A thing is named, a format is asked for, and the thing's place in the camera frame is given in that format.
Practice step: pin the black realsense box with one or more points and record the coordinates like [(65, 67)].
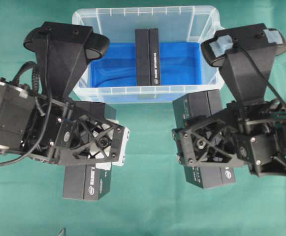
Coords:
[(89, 182), (147, 56), (201, 146)]

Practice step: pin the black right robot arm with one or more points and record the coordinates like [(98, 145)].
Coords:
[(252, 135)]

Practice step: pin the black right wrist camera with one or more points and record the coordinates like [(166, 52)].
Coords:
[(244, 57)]

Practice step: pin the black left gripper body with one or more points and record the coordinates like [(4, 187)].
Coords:
[(59, 133)]

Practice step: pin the blue cloth in case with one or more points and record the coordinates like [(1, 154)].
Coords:
[(124, 65)]

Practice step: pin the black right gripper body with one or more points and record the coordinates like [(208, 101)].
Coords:
[(237, 136)]

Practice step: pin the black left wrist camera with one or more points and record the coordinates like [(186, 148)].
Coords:
[(63, 53)]

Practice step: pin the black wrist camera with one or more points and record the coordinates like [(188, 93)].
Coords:
[(63, 53), (244, 57)]

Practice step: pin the clear plastic storage case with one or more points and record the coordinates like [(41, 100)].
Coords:
[(193, 24)]

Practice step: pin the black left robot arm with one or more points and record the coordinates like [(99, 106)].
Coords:
[(25, 84)]

